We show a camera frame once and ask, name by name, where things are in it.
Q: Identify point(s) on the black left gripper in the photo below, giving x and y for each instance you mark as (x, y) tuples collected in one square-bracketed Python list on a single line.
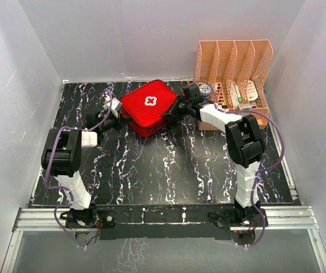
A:
[(120, 122)]

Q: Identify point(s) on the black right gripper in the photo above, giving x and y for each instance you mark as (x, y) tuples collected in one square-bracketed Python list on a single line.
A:
[(168, 115)]

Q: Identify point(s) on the red black medicine case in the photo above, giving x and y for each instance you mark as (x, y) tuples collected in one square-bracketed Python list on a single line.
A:
[(146, 105)]

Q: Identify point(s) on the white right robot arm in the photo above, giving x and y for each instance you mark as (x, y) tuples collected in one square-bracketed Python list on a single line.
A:
[(244, 142)]

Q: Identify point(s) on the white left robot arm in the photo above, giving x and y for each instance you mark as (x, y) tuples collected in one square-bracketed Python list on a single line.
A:
[(62, 156)]

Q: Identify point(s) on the round blue patterned tin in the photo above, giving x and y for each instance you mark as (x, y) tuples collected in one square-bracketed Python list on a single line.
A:
[(205, 90)]

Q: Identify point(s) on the grey stapler box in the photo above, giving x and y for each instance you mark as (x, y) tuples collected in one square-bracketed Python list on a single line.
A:
[(242, 107)]

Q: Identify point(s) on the peach plastic desk organizer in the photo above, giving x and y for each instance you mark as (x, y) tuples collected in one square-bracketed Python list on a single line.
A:
[(229, 64)]

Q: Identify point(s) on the pink white card pack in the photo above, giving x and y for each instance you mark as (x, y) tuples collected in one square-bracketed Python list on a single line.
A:
[(251, 91)]

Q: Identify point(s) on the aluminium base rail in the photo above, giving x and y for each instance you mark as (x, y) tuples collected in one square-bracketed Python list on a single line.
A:
[(276, 217)]

